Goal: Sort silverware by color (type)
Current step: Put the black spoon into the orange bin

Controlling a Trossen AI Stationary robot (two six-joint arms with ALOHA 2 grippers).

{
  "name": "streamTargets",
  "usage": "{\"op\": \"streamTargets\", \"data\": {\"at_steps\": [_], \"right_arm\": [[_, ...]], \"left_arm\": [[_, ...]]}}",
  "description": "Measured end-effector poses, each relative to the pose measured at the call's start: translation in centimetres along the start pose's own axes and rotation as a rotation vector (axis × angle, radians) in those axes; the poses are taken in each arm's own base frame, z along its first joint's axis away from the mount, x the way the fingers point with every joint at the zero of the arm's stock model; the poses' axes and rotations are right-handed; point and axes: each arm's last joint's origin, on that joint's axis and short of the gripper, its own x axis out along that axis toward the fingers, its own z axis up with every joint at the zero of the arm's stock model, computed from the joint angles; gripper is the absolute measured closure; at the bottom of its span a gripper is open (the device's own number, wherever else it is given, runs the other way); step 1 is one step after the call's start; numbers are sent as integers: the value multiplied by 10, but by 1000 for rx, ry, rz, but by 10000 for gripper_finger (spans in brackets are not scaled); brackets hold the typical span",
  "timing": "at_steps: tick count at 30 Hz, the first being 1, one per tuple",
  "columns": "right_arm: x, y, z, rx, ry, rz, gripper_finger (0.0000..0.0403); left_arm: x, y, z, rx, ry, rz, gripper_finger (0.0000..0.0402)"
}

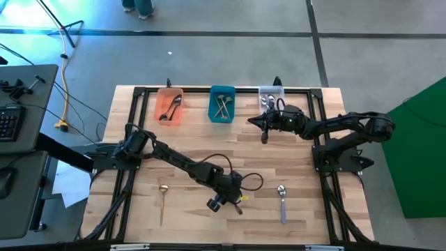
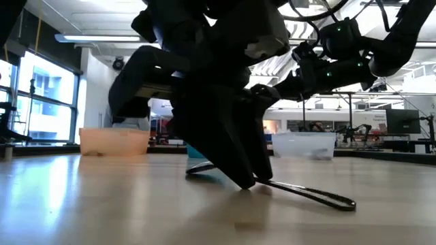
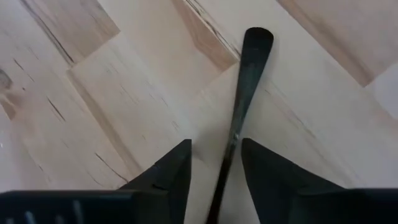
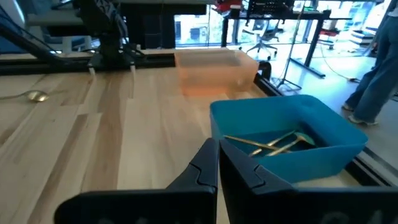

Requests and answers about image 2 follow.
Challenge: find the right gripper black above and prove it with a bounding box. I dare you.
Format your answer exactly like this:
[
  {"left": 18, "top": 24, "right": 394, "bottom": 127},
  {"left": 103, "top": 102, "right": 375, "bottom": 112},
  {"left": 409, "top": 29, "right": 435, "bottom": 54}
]
[{"left": 274, "top": 41, "right": 328, "bottom": 102}]

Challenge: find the thin black pole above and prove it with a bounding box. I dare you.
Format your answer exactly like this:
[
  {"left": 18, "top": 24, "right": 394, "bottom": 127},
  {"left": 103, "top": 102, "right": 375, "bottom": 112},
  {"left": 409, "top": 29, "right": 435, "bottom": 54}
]
[{"left": 27, "top": 78, "right": 37, "bottom": 146}]

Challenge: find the black computer monitor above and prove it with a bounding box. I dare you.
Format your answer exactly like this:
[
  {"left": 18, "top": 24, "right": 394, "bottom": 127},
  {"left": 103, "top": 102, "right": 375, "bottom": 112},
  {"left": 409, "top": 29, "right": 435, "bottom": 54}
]
[{"left": 386, "top": 108, "right": 422, "bottom": 135}]

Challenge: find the orange translucent plastic bin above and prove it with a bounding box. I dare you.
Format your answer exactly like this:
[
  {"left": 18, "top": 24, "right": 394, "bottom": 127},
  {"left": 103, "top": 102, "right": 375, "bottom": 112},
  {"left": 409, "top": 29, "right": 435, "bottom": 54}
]
[{"left": 78, "top": 127, "right": 151, "bottom": 157}]

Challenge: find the person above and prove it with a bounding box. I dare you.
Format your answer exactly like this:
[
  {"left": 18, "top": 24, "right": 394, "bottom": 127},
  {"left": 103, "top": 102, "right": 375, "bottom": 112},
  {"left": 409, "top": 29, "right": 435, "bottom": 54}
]
[{"left": 308, "top": 121, "right": 327, "bottom": 133}]

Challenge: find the clear plastic bin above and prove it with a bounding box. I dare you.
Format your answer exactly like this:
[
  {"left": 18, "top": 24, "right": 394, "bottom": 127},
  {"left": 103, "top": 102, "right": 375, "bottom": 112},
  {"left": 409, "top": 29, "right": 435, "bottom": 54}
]
[{"left": 271, "top": 131, "right": 337, "bottom": 161}]

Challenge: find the long ceiling light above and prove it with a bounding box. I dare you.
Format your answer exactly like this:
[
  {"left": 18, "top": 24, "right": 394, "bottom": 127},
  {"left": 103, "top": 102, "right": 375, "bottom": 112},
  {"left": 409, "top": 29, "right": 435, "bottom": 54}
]
[{"left": 54, "top": 33, "right": 142, "bottom": 44}]

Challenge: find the large glass window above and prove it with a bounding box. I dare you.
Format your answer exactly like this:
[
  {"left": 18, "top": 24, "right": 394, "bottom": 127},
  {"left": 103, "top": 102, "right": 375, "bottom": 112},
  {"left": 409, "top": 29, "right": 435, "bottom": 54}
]
[{"left": 0, "top": 50, "right": 82, "bottom": 146}]

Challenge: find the black equipment stand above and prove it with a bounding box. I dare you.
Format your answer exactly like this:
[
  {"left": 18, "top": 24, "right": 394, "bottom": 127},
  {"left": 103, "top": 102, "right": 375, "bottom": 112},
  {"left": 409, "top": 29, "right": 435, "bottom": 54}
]
[{"left": 0, "top": 101, "right": 33, "bottom": 144}]

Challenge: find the black metal gantry frame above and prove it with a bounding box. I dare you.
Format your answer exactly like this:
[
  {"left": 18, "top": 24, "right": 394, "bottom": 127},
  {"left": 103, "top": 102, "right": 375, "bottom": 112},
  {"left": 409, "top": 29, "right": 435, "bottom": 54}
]
[{"left": 301, "top": 90, "right": 355, "bottom": 132}]

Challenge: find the teal plastic bin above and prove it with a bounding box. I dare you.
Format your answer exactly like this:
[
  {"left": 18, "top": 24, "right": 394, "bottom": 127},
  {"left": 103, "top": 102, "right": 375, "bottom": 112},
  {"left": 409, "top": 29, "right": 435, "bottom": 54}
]
[{"left": 186, "top": 144, "right": 205, "bottom": 159}]

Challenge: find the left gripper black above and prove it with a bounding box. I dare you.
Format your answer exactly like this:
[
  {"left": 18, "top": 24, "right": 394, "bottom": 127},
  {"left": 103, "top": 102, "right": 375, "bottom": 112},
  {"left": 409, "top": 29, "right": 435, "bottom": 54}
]
[{"left": 108, "top": 45, "right": 260, "bottom": 191}]

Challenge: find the white ceiling pipe bundle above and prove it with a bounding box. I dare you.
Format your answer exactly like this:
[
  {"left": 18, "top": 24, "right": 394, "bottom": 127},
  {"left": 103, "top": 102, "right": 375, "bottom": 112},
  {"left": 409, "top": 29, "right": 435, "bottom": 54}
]
[{"left": 250, "top": 18, "right": 320, "bottom": 89}]

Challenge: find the black aluminium table frame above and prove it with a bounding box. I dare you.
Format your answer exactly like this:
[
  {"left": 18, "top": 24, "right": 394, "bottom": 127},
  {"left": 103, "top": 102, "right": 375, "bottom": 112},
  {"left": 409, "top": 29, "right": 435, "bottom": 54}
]
[{"left": 0, "top": 144, "right": 436, "bottom": 167}]

